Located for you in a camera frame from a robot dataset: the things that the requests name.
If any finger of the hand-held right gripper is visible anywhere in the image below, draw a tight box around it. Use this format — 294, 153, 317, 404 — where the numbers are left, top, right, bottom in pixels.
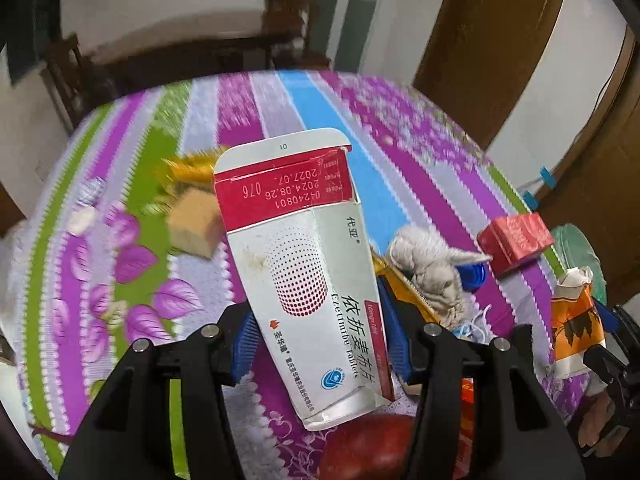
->
582, 304, 640, 456

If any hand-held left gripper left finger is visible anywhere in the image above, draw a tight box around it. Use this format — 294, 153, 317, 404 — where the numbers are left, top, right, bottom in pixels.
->
59, 302, 261, 480

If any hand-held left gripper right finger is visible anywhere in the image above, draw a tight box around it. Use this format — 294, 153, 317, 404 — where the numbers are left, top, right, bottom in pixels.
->
377, 280, 586, 480

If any orange and white paper carton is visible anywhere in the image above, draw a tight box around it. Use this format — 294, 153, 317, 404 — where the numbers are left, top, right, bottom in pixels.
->
551, 266, 608, 378

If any white and red medicine box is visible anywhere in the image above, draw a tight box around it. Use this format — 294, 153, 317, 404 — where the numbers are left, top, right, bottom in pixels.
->
212, 128, 401, 432

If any bin with green bag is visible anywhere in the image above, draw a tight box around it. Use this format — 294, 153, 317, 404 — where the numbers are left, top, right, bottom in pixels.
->
550, 223, 606, 301

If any orange snack packet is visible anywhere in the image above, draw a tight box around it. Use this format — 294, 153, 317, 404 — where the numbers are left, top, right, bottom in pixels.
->
372, 255, 441, 321

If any blue face mask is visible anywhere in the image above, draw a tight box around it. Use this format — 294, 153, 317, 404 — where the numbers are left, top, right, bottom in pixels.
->
450, 305, 496, 346

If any white rolled towel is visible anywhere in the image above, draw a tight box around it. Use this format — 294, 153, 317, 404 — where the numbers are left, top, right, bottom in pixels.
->
387, 225, 493, 328

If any red apple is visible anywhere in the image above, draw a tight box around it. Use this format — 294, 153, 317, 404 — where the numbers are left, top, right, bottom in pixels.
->
317, 412, 426, 480

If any blue bottle cap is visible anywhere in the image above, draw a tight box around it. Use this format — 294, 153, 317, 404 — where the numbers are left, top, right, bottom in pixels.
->
460, 260, 488, 293

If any brown cube block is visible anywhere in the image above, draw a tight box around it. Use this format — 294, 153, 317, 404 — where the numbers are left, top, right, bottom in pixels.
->
166, 191, 225, 260

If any red drink carton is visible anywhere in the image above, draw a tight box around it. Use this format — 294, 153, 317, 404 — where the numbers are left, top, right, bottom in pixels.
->
476, 212, 553, 277

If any yellow plastic wrapper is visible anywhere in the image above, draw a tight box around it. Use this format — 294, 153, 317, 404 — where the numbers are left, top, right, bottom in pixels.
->
160, 145, 236, 196

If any wooden door with blue tape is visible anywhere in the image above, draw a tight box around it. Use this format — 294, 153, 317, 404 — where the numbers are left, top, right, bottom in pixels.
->
530, 25, 640, 311

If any small white crumpled piece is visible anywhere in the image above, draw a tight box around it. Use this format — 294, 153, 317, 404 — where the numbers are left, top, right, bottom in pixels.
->
67, 207, 98, 236

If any purple floral striped tablecloth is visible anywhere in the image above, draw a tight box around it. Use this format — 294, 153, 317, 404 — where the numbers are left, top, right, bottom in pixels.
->
0, 70, 601, 480

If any dark wooden chair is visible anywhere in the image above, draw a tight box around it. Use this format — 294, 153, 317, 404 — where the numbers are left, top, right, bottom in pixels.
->
262, 0, 331, 71

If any brown wooden door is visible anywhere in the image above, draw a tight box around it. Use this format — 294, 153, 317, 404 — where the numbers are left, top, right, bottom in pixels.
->
412, 0, 571, 146

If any glass paned window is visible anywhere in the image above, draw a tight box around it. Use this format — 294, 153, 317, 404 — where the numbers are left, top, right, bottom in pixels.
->
320, 0, 451, 91

